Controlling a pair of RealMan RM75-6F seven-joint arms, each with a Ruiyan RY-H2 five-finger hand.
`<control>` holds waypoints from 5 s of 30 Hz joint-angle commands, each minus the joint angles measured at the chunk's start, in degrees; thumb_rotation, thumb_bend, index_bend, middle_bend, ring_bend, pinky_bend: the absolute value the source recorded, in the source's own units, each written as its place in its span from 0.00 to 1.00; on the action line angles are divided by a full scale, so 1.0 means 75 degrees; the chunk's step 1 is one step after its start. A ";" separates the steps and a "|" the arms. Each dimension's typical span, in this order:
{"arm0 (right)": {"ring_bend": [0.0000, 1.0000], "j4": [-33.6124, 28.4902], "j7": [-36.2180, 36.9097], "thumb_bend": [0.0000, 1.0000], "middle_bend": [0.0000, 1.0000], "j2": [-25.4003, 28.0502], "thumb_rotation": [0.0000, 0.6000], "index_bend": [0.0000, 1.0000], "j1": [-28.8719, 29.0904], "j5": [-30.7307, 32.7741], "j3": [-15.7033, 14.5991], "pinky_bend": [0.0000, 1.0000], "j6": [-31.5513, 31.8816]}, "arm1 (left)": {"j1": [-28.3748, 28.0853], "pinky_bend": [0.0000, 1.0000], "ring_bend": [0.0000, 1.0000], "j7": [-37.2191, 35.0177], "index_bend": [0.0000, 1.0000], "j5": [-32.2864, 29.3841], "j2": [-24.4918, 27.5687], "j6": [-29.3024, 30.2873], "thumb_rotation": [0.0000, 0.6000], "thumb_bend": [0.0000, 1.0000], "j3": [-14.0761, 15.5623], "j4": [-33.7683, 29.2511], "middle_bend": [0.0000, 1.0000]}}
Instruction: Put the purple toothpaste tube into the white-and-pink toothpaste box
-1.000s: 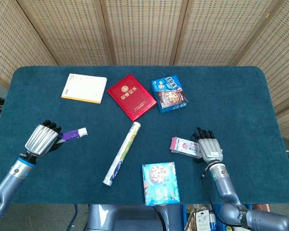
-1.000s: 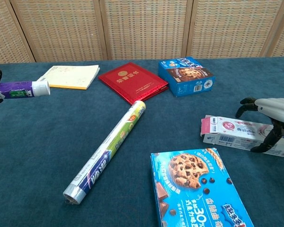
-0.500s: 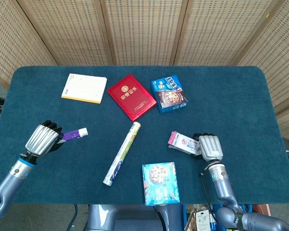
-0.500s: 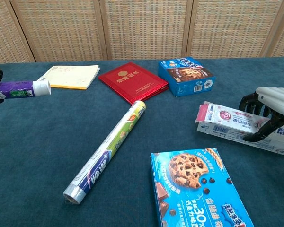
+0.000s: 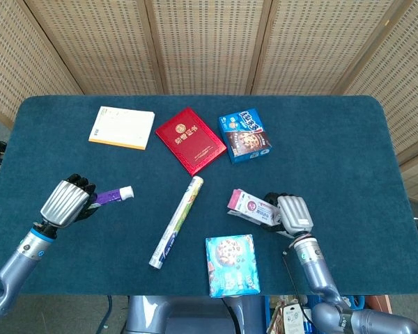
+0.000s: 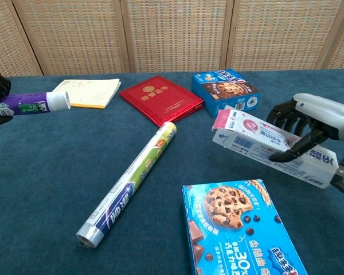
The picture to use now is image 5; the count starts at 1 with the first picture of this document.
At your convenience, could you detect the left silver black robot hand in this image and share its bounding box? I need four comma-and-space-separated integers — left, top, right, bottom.
40, 173, 98, 229

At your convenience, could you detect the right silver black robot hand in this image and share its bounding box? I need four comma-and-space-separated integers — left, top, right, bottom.
259, 192, 314, 234

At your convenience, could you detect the white pink toothpaste box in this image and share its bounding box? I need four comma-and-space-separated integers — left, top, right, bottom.
226, 189, 295, 239

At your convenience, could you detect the purple toothpaste tube white cap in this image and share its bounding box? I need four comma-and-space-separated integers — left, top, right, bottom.
90, 186, 134, 209

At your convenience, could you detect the flat light blue cookie box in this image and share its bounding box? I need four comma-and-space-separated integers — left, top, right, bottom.
205, 234, 261, 299

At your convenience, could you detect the thick blue brown cookie box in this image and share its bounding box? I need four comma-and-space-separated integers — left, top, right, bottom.
218, 107, 274, 165

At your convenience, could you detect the teal table mat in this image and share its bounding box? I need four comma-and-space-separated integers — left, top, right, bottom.
0, 95, 418, 297

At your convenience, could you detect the cream notepad yellow edge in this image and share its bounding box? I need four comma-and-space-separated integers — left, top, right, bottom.
88, 106, 156, 151

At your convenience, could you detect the white hang tag package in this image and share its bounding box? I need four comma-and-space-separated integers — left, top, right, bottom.
280, 303, 304, 334

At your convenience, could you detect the blue cartoon toy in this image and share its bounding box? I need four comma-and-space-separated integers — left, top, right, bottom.
343, 295, 366, 311

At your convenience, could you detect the cling film roll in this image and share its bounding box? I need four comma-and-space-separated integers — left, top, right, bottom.
148, 175, 206, 269

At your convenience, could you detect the red certificate book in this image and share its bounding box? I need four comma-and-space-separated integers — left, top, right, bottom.
155, 106, 228, 177

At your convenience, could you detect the grey robot torso base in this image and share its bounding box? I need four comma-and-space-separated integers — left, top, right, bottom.
125, 295, 266, 334

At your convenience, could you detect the woven wooden folding screen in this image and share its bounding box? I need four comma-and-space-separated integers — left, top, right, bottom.
0, 0, 418, 209

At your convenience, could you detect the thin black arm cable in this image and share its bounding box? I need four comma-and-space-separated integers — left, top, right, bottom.
281, 250, 314, 324

